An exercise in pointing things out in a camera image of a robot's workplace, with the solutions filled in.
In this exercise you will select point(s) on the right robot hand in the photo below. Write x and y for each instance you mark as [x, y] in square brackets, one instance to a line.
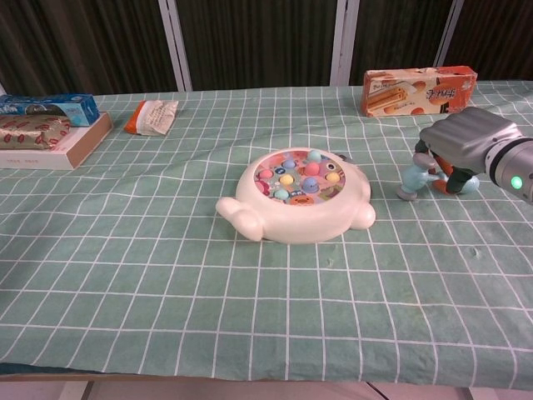
[466, 137]

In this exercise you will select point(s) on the light blue toy hammer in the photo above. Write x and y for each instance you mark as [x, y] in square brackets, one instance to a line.
[416, 177]

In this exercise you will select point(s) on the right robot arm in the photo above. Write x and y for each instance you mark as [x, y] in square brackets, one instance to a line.
[512, 166]

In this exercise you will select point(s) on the white whack-a-mole toy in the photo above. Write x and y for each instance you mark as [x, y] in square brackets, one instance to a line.
[291, 221]

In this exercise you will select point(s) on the orange biscuit box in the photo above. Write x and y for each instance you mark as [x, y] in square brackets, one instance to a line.
[399, 93]

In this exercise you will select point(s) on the green checked tablecloth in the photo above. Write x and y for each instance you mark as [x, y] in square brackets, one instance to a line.
[266, 300]

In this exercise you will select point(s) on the orange white snack packet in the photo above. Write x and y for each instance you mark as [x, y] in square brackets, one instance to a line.
[152, 118]

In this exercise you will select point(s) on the blue cookie box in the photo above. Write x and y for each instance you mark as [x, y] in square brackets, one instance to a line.
[62, 106]

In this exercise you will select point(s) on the gold pack with red lips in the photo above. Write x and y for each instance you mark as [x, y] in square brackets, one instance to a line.
[29, 133]

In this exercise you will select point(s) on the white partition post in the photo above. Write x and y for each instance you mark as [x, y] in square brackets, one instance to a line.
[449, 29]
[343, 41]
[175, 46]

